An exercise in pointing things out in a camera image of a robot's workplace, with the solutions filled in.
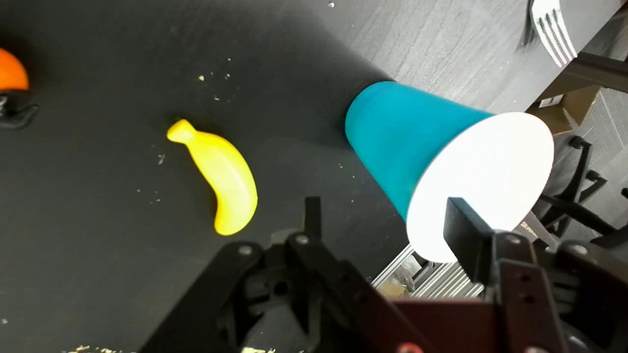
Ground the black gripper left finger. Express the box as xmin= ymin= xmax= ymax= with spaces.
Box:
xmin=138 ymin=193 xmax=429 ymax=353

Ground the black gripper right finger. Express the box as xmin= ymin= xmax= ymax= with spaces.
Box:
xmin=442 ymin=195 xmax=628 ymax=353

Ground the blue cup with toys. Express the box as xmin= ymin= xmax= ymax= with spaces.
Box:
xmin=344 ymin=78 xmax=558 ymax=264

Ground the orange toy piece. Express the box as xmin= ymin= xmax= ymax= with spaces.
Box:
xmin=0 ymin=44 xmax=42 ymax=130

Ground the yellow toy banana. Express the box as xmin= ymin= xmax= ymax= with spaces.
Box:
xmin=166 ymin=115 xmax=262 ymax=238

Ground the small brown cardboard box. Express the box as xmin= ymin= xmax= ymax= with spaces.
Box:
xmin=527 ymin=81 xmax=605 ymax=136

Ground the white plastic fork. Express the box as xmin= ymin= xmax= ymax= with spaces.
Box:
xmin=531 ymin=0 xmax=580 ymax=70

